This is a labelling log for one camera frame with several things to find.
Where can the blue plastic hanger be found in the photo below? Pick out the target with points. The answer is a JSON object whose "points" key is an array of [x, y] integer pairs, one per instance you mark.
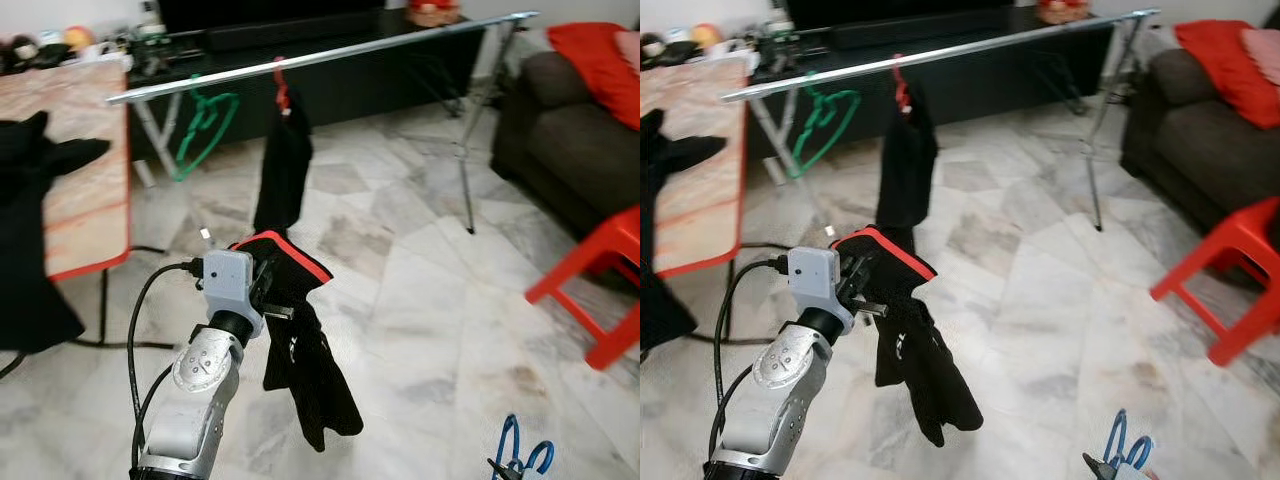
{"points": [[509, 430], [1117, 425]]}

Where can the black garment red trim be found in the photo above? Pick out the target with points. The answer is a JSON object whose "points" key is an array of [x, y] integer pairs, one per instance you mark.
{"points": [[310, 370], [920, 360]]}

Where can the green plastic hanger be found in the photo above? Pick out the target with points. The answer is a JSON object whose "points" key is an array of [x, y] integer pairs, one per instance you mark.
{"points": [[796, 170], [181, 172]]}

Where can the red plastic hanger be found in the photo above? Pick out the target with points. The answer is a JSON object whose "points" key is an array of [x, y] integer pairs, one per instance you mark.
{"points": [[281, 92], [901, 88]]}

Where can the plain black garment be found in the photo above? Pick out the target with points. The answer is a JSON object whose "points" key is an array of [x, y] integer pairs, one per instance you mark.
{"points": [[907, 170], [283, 170]]}

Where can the marble table red edge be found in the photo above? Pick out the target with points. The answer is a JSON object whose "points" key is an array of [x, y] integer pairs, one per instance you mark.
{"points": [[85, 210], [705, 215]]}

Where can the black TV console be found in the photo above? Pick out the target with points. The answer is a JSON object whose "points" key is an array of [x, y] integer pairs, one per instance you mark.
{"points": [[380, 85], [1000, 85]]}

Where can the crumpled black cloth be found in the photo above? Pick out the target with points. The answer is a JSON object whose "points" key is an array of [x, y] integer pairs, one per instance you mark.
{"points": [[655, 160], [30, 230]]}

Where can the red plastic stool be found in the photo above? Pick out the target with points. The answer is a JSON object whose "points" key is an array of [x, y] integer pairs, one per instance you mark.
{"points": [[610, 250], [1240, 240]]}

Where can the silver metal clothes rack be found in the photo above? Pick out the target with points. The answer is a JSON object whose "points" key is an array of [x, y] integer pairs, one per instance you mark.
{"points": [[1000, 44], [350, 52]]}

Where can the black soundbar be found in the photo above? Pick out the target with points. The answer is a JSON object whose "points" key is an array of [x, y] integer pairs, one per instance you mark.
{"points": [[920, 30], [300, 32]]}

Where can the black television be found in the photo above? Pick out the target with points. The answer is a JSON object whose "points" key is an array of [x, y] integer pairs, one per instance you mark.
{"points": [[900, 10], [270, 10]]}

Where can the orange round toy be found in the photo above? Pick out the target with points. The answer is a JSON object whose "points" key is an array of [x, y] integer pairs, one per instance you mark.
{"points": [[708, 35], [80, 38]]}

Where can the black plush toy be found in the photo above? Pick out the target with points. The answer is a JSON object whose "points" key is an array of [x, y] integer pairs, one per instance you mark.
{"points": [[30, 55], [665, 50]]}

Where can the red gold figurine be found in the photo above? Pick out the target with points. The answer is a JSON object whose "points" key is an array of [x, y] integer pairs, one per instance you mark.
{"points": [[1062, 10], [433, 12]]}

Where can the dark brown sofa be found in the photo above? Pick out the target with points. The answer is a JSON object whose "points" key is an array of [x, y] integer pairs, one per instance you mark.
{"points": [[1190, 140], [570, 140]]}

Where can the pink cushion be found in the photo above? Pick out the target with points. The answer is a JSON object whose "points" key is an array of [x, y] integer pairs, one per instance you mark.
{"points": [[630, 48], [1262, 55]]}

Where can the red cushion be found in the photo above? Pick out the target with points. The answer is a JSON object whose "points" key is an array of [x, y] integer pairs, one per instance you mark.
{"points": [[600, 70], [1220, 70]]}

